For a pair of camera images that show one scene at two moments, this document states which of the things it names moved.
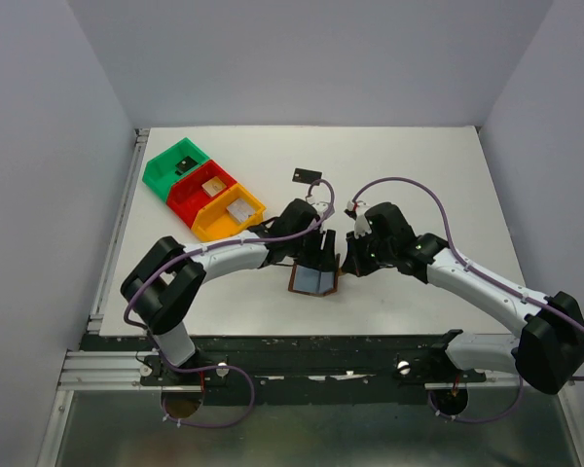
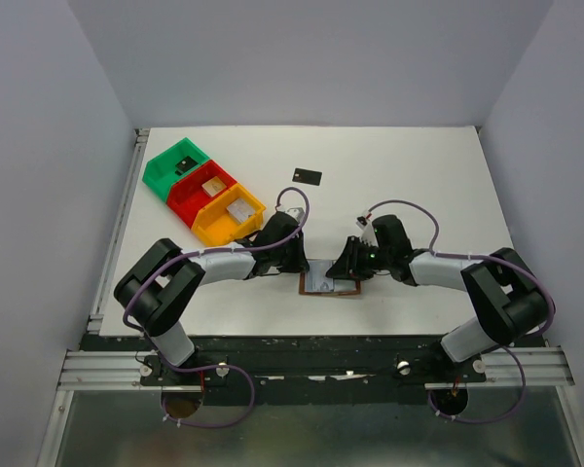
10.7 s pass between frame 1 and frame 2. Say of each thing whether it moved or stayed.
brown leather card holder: moved
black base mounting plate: stayed
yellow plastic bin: stayed
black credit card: stayed
